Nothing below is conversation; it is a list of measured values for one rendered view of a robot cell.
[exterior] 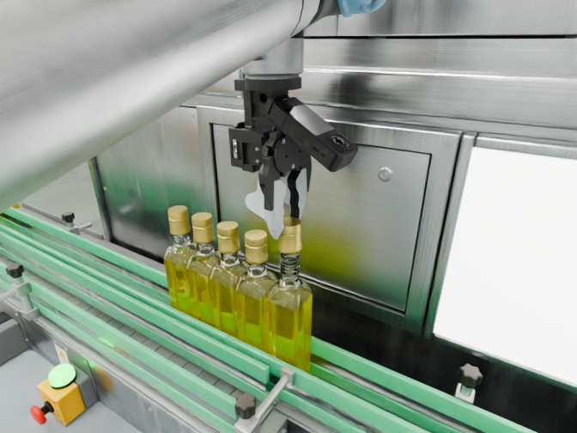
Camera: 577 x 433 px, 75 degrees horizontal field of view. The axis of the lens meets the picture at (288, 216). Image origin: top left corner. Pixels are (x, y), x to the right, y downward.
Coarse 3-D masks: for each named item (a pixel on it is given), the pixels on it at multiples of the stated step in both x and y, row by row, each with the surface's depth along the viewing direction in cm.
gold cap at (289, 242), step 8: (288, 216) 55; (288, 224) 52; (296, 224) 52; (288, 232) 52; (296, 232) 52; (280, 240) 53; (288, 240) 53; (296, 240) 53; (280, 248) 54; (288, 248) 53; (296, 248) 53
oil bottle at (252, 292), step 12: (240, 276) 60; (264, 276) 59; (240, 288) 59; (252, 288) 58; (264, 288) 58; (240, 300) 60; (252, 300) 59; (264, 300) 58; (240, 312) 61; (252, 312) 60; (264, 312) 59; (240, 324) 63; (252, 324) 61; (264, 324) 60; (240, 336) 64; (252, 336) 62; (264, 336) 61; (264, 348) 62
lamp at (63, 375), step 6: (60, 366) 73; (66, 366) 73; (72, 366) 74; (54, 372) 72; (60, 372) 72; (66, 372) 72; (72, 372) 73; (54, 378) 71; (60, 378) 71; (66, 378) 72; (72, 378) 73; (54, 384) 71; (60, 384) 71; (66, 384) 72
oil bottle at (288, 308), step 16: (272, 288) 57; (288, 288) 56; (304, 288) 57; (272, 304) 57; (288, 304) 56; (304, 304) 57; (272, 320) 59; (288, 320) 57; (304, 320) 59; (272, 336) 60; (288, 336) 58; (304, 336) 60; (272, 352) 62; (288, 352) 60; (304, 352) 62; (304, 368) 63
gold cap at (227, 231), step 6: (222, 222) 61; (228, 222) 61; (234, 222) 61; (222, 228) 59; (228, 228) 59; (234, 228) 59; (222, 234) 59; (228, 234) 59; (234, 234) 59; (222, 240) 59; (228, 240) 59; (234, 240) 60; (222, 246) 60; (228, 246) 60; (234, 246) 60; (222, 252) 60; (228, 252) 60; (234, 252) 61
